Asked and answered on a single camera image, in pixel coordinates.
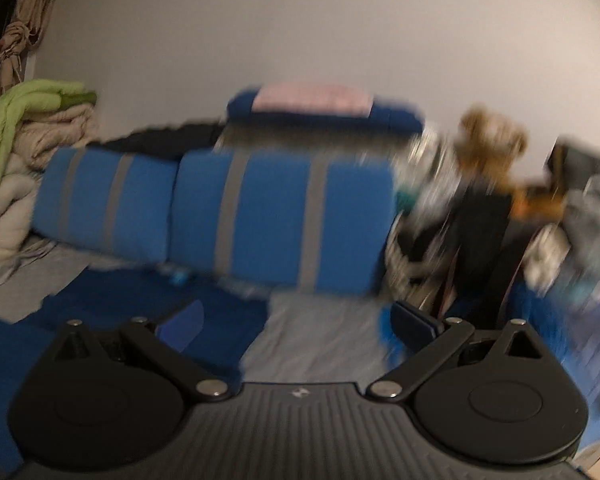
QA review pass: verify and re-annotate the large blue grey-striped pillow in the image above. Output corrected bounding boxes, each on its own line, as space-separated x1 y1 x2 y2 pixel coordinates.
167 147 398 296

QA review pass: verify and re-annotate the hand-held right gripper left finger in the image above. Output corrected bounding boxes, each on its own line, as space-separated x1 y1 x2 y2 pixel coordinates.
51 299 232 404

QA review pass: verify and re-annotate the folded blue pink blanket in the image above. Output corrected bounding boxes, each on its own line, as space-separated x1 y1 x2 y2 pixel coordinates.
226 89 426 133

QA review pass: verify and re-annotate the blue garment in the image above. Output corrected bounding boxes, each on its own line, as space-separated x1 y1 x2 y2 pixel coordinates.
507 280 600 461

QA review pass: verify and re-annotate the beige patterned curtain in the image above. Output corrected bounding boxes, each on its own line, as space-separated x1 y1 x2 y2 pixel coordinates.
0 0 61 96

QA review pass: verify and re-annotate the grey cushion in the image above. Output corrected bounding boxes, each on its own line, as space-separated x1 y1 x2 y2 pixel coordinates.
215 127 411 158

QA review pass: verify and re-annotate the small blue grey-striped pillow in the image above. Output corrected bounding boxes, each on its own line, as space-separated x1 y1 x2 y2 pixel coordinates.
32 147 178 263

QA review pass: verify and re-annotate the dark cloth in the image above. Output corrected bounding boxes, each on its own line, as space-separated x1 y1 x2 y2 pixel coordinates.
410 180 526 331

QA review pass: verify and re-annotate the pink cloth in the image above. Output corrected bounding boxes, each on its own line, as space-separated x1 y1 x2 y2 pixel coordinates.
252 82 376 118

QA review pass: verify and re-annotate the black cloth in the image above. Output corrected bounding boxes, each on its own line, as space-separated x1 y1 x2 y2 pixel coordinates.
97 120 226 161

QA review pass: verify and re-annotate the beige quilted blanket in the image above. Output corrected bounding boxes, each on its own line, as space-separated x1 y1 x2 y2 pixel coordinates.
0 105 101 291

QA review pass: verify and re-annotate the woven basket with clutter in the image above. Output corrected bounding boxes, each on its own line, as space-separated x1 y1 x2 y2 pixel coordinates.
385 130 463 311

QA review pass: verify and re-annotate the brown teddy bear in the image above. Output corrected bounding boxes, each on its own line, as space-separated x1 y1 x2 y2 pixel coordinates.
452 105 528 193

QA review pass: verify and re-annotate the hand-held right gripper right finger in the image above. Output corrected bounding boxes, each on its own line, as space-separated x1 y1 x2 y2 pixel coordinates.
364 300 549 404

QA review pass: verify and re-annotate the dark blue hoodie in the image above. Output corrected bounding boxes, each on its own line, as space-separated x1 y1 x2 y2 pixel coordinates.
0 265 271 473

